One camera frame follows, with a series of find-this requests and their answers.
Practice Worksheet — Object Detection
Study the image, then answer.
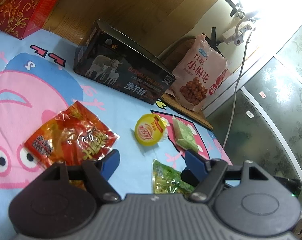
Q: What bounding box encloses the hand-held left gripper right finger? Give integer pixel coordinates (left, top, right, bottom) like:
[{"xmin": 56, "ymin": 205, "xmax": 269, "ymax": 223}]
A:
[{"xmin": 181, "ymin": 149, "xmax": 277, "ymax": 203}]

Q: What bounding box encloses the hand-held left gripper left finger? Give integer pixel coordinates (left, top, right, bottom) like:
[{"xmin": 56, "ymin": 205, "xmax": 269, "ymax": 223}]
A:
[{"xmin": 36, "ymin": 149, "xmax": 122, "ymax": 203}]

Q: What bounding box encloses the small green pastry packet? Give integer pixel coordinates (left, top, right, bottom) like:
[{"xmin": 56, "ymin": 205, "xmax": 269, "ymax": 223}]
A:
[{"xmin": 172, "ymin": 116, "xmax": 201, "ymax": 153}]

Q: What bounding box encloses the yellow green snack packet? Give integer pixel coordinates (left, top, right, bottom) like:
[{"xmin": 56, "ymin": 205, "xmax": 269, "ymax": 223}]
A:
[{"xmin": 151, "ymin": 159, "xmax": 195, "ymax": 195}]

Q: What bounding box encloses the red orange snack packet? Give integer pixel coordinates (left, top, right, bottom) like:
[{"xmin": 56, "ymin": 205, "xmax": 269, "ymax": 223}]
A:
[{"xmin": 24, "ymin": 101, "xmax": 121, "ymax": 189}]

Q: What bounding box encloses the yellow lid jelly cup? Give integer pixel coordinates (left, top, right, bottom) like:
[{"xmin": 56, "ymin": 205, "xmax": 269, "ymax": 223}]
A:
[{"xmin": 134, "ymin": 113, "xmax": 170, "ymax": 147}]

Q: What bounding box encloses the black cardboard box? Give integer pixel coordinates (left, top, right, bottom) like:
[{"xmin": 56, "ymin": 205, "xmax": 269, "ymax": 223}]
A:
[{"xmin": 73, "ymin": 19, "xmax": 177, "ymax": 105}]

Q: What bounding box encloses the frosted glass door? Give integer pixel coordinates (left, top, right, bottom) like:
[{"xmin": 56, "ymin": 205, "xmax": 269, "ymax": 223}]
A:
[{"xmin": 203, "ymin": 12, "xmax": 302, "ymax": 222}]

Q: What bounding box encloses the large pink snack bag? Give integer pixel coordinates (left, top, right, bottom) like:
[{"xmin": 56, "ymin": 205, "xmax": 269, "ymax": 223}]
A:
[{"xmin": 169, "ymin": 34, "xmax": 229, "ymax": 113}]

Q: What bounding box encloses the printed blanket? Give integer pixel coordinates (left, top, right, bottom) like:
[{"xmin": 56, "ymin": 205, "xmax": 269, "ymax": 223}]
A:
[{"xmin": 0, "ymin": 26, "xmax": 233, "ymax": 233}]

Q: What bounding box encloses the red gift box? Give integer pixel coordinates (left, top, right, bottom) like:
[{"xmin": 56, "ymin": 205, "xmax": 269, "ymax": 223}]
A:
[{"xmin": 0, "ymin": 0, "xmax": 72, "ymax": 40}]

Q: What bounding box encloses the wood grain wall board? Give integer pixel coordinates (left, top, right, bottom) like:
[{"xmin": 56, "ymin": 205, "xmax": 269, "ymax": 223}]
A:
[{"xmin": 42, "ymin": 0, "xmax": 225, "ymax": 62}]

